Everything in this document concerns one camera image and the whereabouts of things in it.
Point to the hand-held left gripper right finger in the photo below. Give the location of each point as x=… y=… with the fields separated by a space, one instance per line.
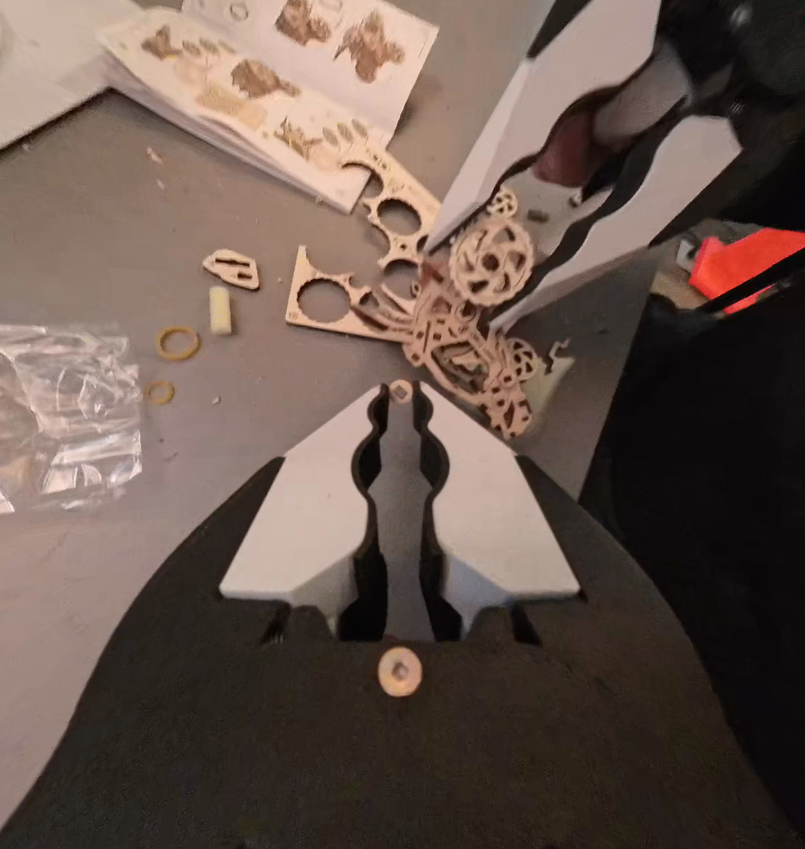
x=495 y=524

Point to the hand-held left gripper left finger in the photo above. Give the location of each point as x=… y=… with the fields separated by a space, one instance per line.
x=309 y=517

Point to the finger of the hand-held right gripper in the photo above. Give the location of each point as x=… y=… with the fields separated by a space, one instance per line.
x=647 y=205
x=541 y=86

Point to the small wooden washer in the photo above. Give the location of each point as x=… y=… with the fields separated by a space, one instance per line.
x=400 y=391

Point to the wooden buggy model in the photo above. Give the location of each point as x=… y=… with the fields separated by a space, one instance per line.
x=488 y=262

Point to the person's right hand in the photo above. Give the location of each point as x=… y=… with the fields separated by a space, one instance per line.
x=571 y=149

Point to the orange traffic cone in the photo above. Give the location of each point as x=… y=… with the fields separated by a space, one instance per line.
x=740 y=265

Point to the small loose wooden wheel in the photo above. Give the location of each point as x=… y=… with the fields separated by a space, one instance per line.
x=502 y=201

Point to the zigzag wooden piece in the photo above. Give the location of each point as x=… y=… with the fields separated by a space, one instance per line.
x=558 y=355

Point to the small rubber band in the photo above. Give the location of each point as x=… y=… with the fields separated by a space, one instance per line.
x=146 y=392

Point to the wooden offcut with large hole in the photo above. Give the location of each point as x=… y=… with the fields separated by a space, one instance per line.
x=296 y=312

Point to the large rubber band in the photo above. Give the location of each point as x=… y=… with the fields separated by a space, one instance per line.
x=160 y=345

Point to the shield-shaped wooden offcut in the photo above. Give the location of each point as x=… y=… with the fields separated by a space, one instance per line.
x=216 y=265

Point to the clear plastic bag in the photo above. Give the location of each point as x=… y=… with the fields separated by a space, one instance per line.
x=51 y=418

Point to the instruction booklet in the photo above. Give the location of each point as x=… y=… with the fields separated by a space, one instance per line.
x=263 y=79

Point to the white board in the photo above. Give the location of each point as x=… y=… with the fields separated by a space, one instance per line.
x=24 y=86

